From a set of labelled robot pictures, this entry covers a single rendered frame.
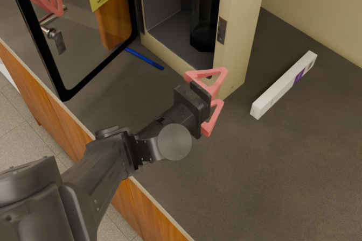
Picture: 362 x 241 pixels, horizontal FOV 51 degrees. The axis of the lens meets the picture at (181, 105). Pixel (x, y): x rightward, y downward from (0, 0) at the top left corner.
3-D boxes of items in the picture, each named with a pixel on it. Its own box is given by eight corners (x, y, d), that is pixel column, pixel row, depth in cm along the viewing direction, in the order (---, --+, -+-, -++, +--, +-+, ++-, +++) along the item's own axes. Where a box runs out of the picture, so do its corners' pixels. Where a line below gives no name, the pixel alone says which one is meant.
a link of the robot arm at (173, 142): (91, 132, 63) (106, 181, 64) (108, 130, 53) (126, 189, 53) (155, 112, 69) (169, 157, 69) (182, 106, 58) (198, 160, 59)
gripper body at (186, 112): (207, 104, 64) (175, 129, 61) (204, 134, 73) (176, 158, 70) (181, 82, 67) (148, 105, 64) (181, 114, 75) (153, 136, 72)
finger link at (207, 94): (241, 71, 66) (203, 101, 62) (236, 96, 72) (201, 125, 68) (213, 50, 69) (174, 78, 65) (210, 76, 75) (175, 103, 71)
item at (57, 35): (68, 50, 85) (62, 31, 81) (60, 56, 84) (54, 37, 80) (61, 47, 86) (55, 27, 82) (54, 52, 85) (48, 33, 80)
